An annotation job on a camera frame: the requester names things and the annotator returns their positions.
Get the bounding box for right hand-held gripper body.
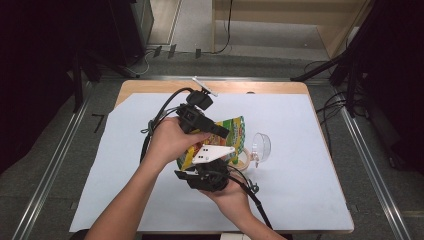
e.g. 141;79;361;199
185;144;237;193

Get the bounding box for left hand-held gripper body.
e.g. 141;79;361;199
175;76;219;135

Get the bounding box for yellow green food pouch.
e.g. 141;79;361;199
176;115;247;171

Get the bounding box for glass jar with beige handle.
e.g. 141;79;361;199
233;132;273;173

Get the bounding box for person's right hand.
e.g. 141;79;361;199
199;179;257;229

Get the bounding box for person's left hand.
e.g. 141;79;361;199
144;116;213;175

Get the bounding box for white paper mat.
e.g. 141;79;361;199
69;92;355;233

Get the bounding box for black cabinet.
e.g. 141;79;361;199
109;0;155;66

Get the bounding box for black metal stand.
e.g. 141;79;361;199
289;0;371;118
71;49;135;113

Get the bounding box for light wooden shelf unit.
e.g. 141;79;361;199
211;0;372;60

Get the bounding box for dark curtain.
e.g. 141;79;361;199
0;0;134;175
346;0;424;175

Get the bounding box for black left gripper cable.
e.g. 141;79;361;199
139;86;195;164

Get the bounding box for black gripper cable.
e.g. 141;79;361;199
228;165;275;231
139;86;195;164

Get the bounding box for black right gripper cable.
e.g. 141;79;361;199
228;165;275;231

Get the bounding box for metal floor rail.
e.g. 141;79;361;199
99;74;334;83
11;83;93;240
333;99;413;240

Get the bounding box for white floor cable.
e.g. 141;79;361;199
128;49;152;76

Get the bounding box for black hanging cable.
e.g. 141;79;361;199
213;0;234;55

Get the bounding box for black floor cables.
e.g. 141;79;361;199
303;59;368;155

